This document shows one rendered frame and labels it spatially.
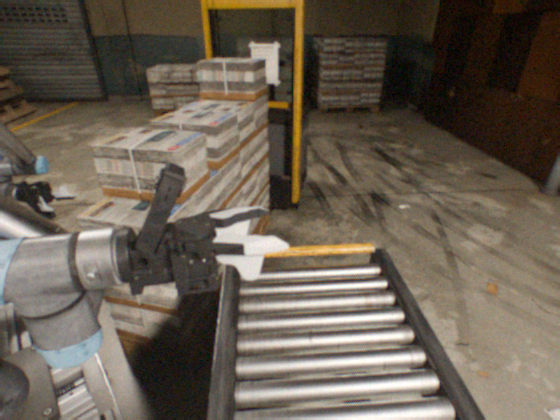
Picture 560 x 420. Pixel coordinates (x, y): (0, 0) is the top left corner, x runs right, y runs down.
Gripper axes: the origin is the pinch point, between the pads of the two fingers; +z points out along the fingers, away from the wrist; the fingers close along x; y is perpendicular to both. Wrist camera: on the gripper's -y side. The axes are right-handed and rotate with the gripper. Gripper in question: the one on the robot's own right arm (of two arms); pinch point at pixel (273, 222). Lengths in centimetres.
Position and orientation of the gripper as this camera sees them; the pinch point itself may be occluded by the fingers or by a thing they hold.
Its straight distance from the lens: 46.3
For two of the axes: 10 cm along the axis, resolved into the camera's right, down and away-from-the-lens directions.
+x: 2.5, 3.7, -9.0
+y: 0.2, 9.2, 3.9
